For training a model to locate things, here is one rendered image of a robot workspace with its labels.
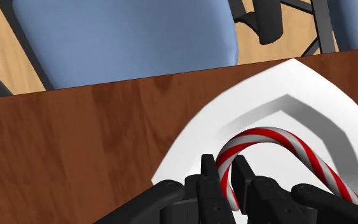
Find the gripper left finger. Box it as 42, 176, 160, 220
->
94, 153, 237, 224

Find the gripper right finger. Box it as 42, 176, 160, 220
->
230, 154, 358, 224

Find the red and white candy cane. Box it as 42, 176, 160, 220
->
216, 126, 358, 213

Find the white plate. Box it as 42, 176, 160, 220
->
151, 57, 358, 212

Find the blue office chair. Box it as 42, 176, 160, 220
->
280, 0, 358, 57
0, 0, 284, 99

